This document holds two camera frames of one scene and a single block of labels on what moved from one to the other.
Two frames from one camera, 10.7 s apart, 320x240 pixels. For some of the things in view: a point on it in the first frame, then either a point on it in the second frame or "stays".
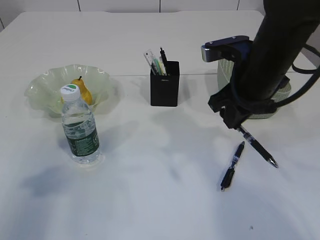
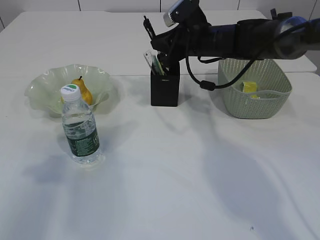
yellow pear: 85,95 stays
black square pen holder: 164,89 stays
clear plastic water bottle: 80,126 stays
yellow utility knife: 162,68 stays
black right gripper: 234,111 -> 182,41
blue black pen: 229,174 -> 149,28
